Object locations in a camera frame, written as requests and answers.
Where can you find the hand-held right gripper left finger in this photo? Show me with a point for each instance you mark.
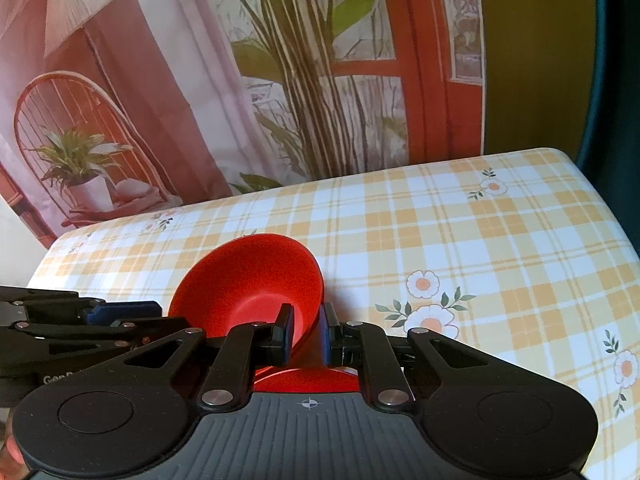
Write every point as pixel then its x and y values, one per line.
pixel 285 332

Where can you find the red plastic bowl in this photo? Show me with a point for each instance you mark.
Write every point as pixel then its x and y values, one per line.
pixel 240 280
pixel 310 381

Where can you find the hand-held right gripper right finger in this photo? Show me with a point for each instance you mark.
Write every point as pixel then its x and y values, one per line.
pixel 332 340

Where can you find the yellow checked floral tablecloth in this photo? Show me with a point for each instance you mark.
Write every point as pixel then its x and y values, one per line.
pixel 450 240

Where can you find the printed room scene backdrop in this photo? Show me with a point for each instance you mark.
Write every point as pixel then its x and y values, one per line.
pixel 150 85

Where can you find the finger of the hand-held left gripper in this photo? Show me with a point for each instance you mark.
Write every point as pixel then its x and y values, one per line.
pixel 125 311
pixel 75 338

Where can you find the teal curtain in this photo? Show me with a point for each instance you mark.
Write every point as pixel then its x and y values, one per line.
pixel 620 110

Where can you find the person's left hand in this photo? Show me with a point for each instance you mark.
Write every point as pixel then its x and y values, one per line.
pixel 12 449

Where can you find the olive wooden panel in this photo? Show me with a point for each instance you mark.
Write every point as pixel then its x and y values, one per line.
pixel 535 60

